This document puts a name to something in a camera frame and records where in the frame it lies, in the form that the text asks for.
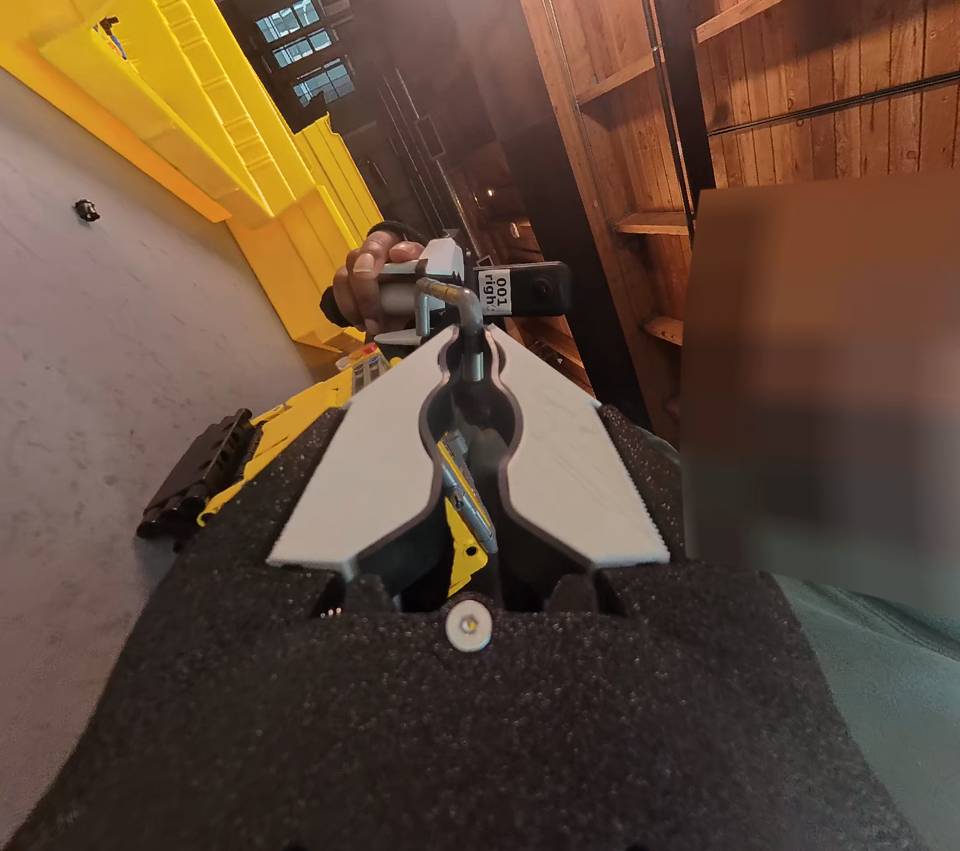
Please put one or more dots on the grey bent lego tube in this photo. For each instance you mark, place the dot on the grey bent lego tube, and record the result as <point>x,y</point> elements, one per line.
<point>472,348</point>

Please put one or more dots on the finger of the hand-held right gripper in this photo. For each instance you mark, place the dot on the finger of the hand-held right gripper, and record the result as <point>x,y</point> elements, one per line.
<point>424,311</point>

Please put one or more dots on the yellow lego robot model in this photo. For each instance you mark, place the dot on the yellow lego robot model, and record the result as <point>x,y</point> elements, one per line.
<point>195,468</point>

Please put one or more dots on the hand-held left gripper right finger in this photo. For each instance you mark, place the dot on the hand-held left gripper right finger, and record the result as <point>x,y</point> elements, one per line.
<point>577,483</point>

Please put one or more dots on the heap of grey blue parts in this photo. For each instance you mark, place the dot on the heap of grey blue parts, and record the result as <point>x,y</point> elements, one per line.
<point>109,33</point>

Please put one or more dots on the nested yellow storage bins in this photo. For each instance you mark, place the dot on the nested yellow storage bins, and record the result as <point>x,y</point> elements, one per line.
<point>322,228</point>

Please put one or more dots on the person's right hand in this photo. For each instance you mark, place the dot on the person's right hand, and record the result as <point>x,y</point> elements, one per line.
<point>356,288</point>

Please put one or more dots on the yellow storage bin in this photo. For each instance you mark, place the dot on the yellow storage bin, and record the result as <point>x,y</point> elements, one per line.
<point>112,86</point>

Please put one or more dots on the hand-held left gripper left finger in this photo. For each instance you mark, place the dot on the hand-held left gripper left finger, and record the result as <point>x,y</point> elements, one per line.
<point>360,483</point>

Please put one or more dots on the loose black lego pin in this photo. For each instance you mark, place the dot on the loose black lego pin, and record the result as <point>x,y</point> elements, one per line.
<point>87,210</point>

